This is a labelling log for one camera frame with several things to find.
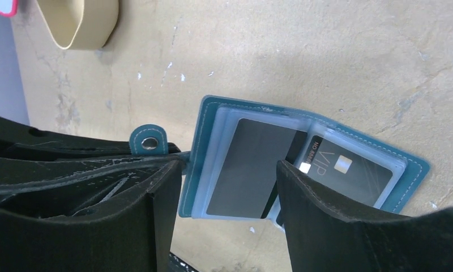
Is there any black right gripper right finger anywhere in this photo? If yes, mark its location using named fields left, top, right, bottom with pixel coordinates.
left=276, top=160, right=453, bottom=271

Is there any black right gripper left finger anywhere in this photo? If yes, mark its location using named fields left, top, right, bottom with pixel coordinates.
left=0, top=160, right=182, bottom=271

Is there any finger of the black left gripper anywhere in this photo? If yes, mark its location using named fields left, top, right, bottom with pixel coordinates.
left=0, top=117, right=190, bottom=207

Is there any black credit card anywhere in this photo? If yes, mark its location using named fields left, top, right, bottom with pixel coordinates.
left=298, top=134, right=405, bottom=209
left=206, top=118, right=309, bottom=219

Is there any blue card holder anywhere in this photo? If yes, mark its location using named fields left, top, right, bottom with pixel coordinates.
left=129, top=95, right=431, bottom=228

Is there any gold oval tin tray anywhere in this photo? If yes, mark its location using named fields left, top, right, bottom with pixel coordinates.
left=37, top=0, right=119, bottom=50

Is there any pink framed whiteboard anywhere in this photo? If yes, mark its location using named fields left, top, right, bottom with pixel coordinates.
left=0, top=0, right=18, bottom=18

